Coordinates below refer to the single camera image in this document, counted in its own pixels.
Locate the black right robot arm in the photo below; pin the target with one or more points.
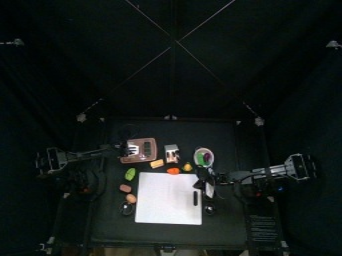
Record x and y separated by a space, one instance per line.
276 170

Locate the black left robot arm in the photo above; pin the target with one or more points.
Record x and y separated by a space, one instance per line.
75 155

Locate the black toy sushi roll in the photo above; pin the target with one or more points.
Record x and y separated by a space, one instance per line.
127 209
210 209

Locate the white cutting board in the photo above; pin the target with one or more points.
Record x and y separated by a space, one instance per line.
169 198

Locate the pink toy sushi piece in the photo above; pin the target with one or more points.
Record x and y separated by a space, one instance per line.
126 188

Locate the orange toy sushi piece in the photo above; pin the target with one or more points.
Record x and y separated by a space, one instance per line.
131 198

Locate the brown chocolate box tray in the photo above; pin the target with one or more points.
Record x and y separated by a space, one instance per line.
145 150

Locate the yellow green toy pear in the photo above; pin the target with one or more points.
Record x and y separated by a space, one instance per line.
188 167

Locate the white bowl with green purple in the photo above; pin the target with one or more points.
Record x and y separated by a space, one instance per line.
204 157

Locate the orange block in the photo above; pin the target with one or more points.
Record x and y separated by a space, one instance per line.
157 163

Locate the orange toy food piece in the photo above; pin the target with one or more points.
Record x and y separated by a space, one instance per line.
173 171

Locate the green toy leaf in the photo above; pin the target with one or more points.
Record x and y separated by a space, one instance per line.
130 174

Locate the silver frame corner clamp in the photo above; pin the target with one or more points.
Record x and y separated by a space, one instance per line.
81 117
333 43
260 121
18 42

